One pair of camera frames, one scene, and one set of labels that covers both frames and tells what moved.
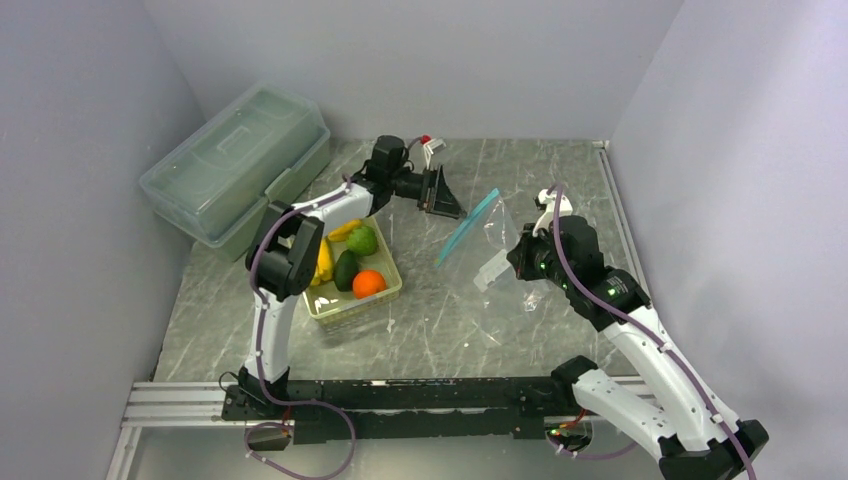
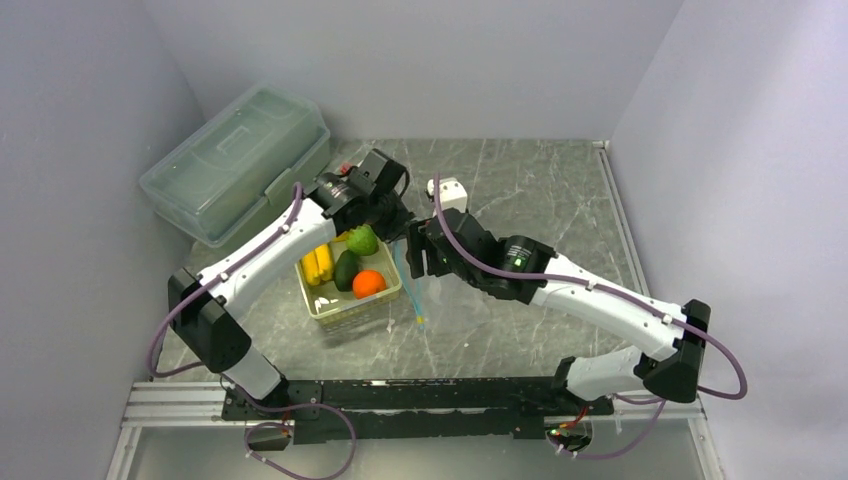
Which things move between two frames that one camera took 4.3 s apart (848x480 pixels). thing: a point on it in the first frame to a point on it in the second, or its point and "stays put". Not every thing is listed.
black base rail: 373,409 stays put
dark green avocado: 345,269 stays put
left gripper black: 437,197 to 403,216
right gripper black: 520,256 to 416,241
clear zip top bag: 484,231 to 415,288
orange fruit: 367,283 stays put
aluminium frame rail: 166,405 stays put
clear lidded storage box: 266,146 stays put
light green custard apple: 361,240 stays put
